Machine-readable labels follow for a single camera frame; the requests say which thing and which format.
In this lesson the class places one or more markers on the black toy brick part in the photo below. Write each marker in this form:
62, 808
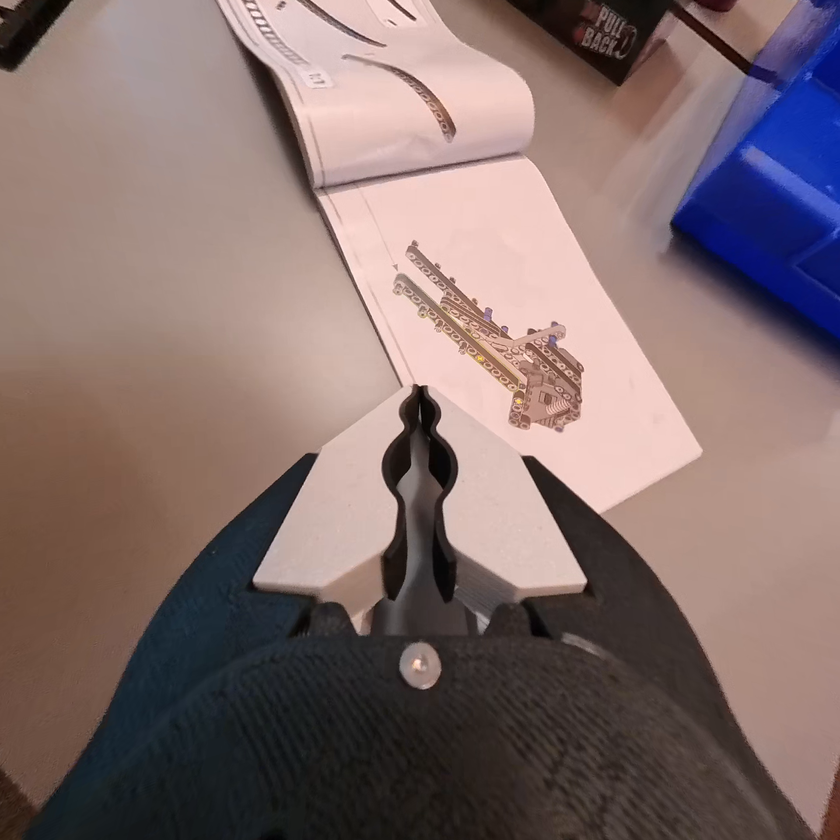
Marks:
26, 26

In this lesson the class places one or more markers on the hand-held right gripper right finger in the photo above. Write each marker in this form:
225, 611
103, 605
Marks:
512, 525

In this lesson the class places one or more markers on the black printed cardboard box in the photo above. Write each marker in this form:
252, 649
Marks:
590, 33

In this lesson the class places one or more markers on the blue plastic bin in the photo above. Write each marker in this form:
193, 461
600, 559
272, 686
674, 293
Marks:
774, 197

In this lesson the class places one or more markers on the white instruction booklet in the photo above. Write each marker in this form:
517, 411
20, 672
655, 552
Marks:
499, 262

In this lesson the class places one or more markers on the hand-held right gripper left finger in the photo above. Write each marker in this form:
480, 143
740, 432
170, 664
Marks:
328, 525

